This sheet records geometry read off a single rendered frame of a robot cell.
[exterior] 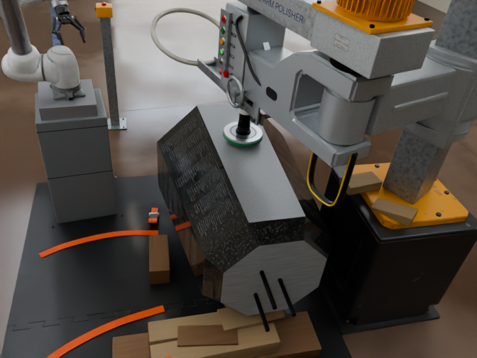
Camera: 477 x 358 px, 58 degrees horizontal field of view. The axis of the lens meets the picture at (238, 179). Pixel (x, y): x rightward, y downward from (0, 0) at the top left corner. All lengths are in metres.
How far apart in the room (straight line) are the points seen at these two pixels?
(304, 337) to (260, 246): 0.78
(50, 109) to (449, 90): 2.07
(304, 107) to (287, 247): 0.61
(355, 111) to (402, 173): 0.80
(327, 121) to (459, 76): 0.62
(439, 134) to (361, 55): 0.81
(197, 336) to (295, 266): 0.62
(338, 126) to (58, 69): 1.69
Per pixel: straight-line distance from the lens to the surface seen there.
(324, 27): 1.56
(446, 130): 2.12
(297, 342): 2.48
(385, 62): 1.45
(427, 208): 2.41
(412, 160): 2.29
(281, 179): 2.15
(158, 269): 2.65
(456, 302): 3.16
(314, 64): 1.65
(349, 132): 1.65
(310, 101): 1.85
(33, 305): 2.78
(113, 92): 4.03
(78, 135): 2.79
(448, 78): 1.98
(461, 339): 2.98
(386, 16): 1.47
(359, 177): 2.36
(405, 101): 1.81
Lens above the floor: 2.15
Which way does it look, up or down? 37 degrees down
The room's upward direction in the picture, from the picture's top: 6 degrees clockwise
